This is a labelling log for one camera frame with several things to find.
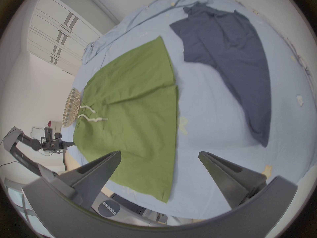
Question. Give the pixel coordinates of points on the dark blue garment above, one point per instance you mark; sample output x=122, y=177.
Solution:
x=230, y=53

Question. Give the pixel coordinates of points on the window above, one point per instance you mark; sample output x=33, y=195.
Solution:
x=14, y=194

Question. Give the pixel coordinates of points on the bed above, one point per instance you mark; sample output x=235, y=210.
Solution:
x=203, y=108

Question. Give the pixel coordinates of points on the green shorts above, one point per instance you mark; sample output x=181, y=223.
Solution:
x=136, y=95

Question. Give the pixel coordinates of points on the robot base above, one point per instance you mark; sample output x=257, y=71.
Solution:
x=133, y=209

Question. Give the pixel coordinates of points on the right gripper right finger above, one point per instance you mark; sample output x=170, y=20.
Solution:
x=223, y=177

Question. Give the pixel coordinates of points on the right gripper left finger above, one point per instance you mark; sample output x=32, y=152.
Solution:
x=99, y=172

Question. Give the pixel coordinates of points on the pale blue quilt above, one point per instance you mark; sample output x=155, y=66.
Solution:
x=99, y=45

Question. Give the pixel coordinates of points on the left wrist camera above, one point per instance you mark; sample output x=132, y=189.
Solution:
x=58, y=135

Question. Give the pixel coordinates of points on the white wardrobe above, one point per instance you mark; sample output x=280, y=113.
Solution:
x=54, y=33

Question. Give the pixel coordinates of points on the round woven basket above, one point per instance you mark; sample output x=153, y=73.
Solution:
x=71, y=108

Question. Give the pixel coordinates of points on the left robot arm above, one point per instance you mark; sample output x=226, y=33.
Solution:
x=29, y=141

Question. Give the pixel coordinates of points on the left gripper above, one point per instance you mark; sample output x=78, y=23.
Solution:
x=57, y=145

